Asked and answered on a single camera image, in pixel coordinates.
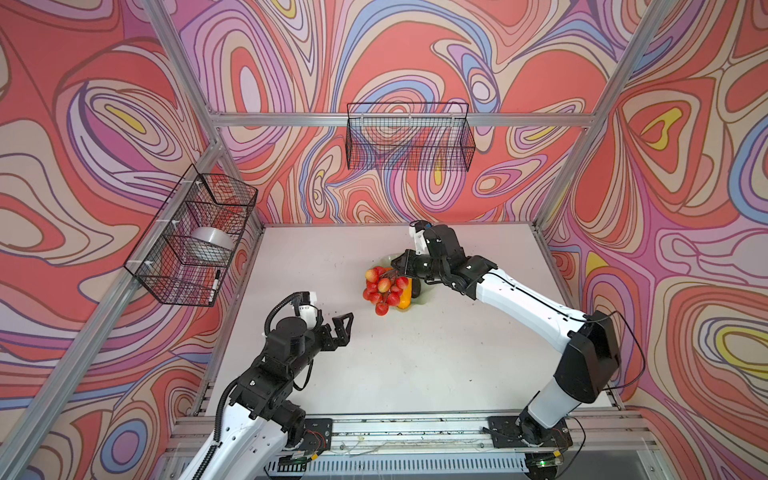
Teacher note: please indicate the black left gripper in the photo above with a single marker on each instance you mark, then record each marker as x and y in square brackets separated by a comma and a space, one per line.
[321, 332]

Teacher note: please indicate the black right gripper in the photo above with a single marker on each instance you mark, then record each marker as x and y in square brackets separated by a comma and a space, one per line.
[407, 269]

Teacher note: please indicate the yellow fake squash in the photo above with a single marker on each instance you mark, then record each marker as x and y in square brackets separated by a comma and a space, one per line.
[406, 286]

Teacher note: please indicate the red fake grape bunch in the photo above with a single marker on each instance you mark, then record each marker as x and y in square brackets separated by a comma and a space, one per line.
[381, 289]

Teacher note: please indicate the dark fake avocado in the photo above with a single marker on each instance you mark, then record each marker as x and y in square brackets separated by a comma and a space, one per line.
[416, 288]

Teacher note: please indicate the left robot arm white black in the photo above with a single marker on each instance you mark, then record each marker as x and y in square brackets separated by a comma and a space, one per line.
[255, 423]

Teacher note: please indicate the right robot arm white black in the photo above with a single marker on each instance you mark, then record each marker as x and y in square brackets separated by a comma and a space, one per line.
[588, 343]

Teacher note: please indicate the light green scalloped bowl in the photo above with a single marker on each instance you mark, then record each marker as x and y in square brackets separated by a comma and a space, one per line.
[421, 293]

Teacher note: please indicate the black marker pen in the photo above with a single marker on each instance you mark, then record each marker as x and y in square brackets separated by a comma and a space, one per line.
[216, 281]

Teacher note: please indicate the silver tape roll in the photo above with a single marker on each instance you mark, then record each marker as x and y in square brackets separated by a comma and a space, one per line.
[214, 236]

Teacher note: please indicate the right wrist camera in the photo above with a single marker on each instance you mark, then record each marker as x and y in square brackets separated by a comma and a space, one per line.
[416, 232]

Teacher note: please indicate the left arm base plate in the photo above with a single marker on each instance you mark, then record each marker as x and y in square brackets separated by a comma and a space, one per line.
[314, 439]

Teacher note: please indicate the black wire basket back wall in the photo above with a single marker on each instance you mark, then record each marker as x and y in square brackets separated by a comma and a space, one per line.
[409, 136]

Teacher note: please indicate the black wire basket wall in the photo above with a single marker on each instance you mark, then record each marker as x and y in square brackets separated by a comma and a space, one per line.
[171, 265]
[409, 136]

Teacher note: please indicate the black wire basket left wall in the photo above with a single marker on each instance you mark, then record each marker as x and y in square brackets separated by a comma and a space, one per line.
[171, 265]

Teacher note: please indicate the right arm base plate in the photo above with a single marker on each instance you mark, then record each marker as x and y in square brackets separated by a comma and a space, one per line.
[510, 432]

